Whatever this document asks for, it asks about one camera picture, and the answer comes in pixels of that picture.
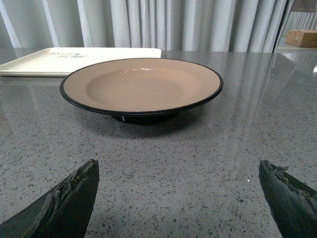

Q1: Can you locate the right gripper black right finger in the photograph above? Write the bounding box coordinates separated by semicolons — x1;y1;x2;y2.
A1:
259;160;317;238

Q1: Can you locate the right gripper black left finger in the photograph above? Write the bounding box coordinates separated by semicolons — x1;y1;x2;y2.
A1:
0;160;99;238

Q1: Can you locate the beige plate black rim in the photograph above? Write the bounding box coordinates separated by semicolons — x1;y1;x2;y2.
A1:
59;58;223;124

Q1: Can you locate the white rectangular bear tray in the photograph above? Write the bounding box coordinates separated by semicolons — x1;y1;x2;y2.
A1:
0;47;161;77

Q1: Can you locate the brown cardboard box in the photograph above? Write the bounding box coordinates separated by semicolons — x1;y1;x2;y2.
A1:
285;30;317;48

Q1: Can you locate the grey pleated curtain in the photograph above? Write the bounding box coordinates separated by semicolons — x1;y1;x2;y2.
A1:
0;0;292;53

